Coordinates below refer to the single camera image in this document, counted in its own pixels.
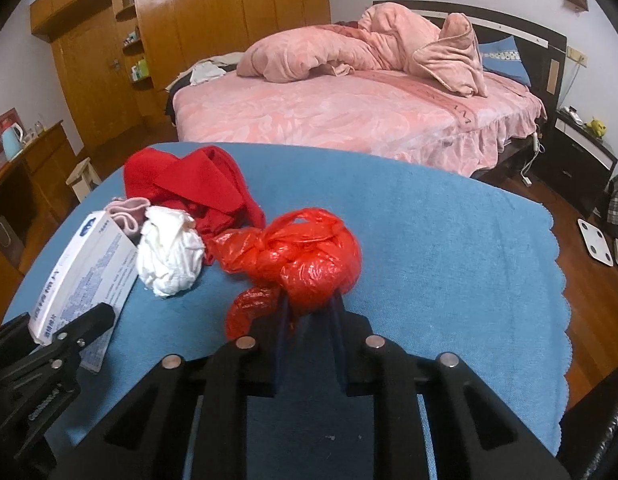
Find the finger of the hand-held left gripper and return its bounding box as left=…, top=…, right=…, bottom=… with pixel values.
left=49, top=302, right=116, bottom=356
left=0, top=312, right=32, bottom=356

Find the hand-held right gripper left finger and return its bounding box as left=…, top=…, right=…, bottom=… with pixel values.
left=49, top=300, right=290, bottom=480

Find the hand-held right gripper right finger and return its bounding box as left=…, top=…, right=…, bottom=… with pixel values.
left=331, top=300, right=574, bottom=480

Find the white and blue carton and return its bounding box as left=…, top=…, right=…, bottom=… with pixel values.
left=28, top=210, right=140, bottom=375

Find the red plastic bag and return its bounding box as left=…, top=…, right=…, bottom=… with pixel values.
left=209, top=206, right=364, bottom=341

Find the white tissue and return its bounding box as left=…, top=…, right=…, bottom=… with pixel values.
left=138, top=206, right=207, bottom=299

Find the pink cloth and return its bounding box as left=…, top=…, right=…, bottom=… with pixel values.
left=104, top=197, right=152, bottom=238

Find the black trash bin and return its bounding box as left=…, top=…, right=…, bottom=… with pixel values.
left=554, top=370, right=618, bottom=480

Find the grey paper bag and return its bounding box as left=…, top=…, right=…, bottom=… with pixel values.
left=0, top=216, right=26, bottom=261

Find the blue scalloped table cloth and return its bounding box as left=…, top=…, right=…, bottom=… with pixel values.
left=1, top=142, right=574, bottom=480

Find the small wooden stool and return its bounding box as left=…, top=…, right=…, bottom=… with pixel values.
left=65, top=157, right=100, bottom=203

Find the wooden desk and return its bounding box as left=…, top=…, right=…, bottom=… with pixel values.
left=0, top=120, right=82, bottom=331

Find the light blue kettle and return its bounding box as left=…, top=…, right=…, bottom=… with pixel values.
left=0, top=124, right=24, bottom=162

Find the bed with pink sheet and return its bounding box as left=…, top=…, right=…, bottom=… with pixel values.
left=165, top=0, right=570, bottom=181

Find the white bathroom scale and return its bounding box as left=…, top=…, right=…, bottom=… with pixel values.
left=576, top=217, right=617, bottom=268

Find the pile of clothes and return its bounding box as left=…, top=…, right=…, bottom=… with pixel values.
left=164, top=52, right=247, bottom=93

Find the dark nightstand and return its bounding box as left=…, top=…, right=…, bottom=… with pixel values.
left=531, top=109, right=618, bottom=218

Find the pink duvet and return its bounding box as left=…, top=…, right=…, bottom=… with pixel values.
left=236, top=2, right=490, bottom=98

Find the large blue pillow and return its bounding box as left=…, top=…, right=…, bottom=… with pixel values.
left=476, top=35, right=532, bottom=87

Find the wooden wardrobe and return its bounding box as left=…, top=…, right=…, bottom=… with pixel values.
left=30, top=0, right=332, bottom=156

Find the dark wooden headboard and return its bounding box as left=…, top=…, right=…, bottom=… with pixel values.
left=371, top=0, right=568, bottom=111

